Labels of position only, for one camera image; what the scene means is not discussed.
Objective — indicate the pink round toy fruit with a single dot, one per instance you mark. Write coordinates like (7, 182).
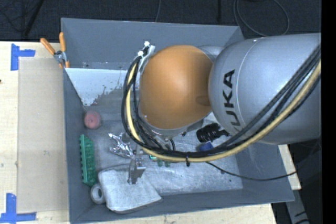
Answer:
(92, 119)

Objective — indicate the white folded cloth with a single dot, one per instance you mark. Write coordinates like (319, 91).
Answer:
(126, 194)

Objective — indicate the brown cardboard board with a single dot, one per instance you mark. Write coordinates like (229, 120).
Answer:
(39, 133)

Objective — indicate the small blue object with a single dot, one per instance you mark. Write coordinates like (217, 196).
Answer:
(206, 146)

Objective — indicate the dark green flat block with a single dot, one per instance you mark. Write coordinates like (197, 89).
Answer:
(88, 160)

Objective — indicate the crumpled silver foil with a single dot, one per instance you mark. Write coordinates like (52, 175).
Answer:
(121, 145)

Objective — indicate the grey metal bin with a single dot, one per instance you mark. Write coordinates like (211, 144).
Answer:
(105, 42)

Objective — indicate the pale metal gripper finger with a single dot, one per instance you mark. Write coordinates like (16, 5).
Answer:
(138, 172)
(130, 173)

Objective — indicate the black cylinder on white bracket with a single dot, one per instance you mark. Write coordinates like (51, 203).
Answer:
(208, 133)

